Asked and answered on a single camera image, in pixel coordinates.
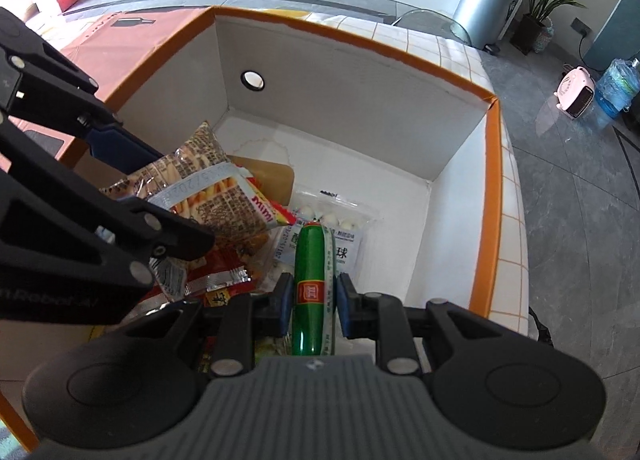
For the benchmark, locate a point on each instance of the silver trash can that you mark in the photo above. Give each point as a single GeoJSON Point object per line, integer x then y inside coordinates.
{"type": "Point", "coordinates": [485, 5]}

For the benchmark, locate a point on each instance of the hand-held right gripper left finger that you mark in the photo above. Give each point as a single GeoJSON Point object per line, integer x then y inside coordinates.
{"type": "Point", "coordinates": [282, 300]}

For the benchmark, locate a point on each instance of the clear packet of white balls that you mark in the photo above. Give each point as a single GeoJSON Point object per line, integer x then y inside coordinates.
{"type": "Point", "coordinates": [350, 217]}

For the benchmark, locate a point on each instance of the pink heater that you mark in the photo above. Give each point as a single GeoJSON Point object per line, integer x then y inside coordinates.
{"type": "Point", "coordinates": [577, 93]}

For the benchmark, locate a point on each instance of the wall power socket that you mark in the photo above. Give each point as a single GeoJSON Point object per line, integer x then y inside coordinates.
{"type": "Point", "coordinates": [581, 26]}

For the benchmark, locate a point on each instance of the orange cardboard box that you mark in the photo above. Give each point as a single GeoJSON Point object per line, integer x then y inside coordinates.
{"type": "Point", "coordinates": [350, 105]}

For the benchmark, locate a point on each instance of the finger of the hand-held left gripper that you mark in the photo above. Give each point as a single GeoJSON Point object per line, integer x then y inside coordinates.
{"type": "Point", "coordinates": [120, 148]}
{"type": "Point", "coordinates": [175, 240]}

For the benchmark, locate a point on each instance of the blue water bottle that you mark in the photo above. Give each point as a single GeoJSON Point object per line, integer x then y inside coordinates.
{"type": "Point", "coordinates": [617, 85]}

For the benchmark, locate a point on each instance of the tan stick snack packet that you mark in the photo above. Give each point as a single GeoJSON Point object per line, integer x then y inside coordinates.
{"type": "Point", "coordinates": [220, 190]}

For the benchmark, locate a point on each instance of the gold peanut packet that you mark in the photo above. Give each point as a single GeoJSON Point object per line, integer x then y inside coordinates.
{"type": "Point", "coordinates": [272, 180]}

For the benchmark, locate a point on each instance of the red and silver snack packet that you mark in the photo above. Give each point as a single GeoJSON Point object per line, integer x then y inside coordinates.
{"type": "Point", "coordinates": [225, 260]}

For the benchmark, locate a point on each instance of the grey-blue tall cabinet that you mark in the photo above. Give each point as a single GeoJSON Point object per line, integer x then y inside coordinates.
{"type": "Point", "coordinates": [615, 20]}

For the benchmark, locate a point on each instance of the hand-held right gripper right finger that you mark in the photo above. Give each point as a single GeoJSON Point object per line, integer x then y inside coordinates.
{"type": "Point", "coordinates": [345, 305]}

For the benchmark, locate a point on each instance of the round glass table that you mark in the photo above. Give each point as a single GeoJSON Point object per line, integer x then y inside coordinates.
{"type": "Point", "coordinates": [430, 20]}

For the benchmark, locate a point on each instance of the green sausage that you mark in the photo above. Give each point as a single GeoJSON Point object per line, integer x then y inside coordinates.
{"type": "Point", "coordinates": [310, 290]}

